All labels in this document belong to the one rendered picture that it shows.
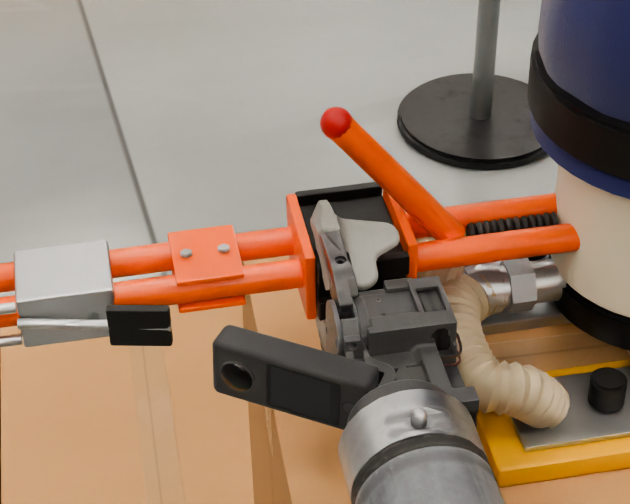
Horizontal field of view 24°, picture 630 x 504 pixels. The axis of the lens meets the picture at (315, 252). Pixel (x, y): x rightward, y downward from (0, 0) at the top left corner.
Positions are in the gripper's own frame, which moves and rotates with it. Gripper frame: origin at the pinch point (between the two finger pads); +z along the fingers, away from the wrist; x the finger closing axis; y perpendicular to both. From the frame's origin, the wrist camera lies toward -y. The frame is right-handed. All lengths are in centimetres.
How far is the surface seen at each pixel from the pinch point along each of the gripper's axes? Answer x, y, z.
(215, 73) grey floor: -123, 18, 236
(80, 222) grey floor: -123, -20, 178
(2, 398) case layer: -70, -31, 65
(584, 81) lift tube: 15.8, 17.8, -4.7
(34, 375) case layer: -69, -27, 69
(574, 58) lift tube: 17.1, 17.3, -3.7
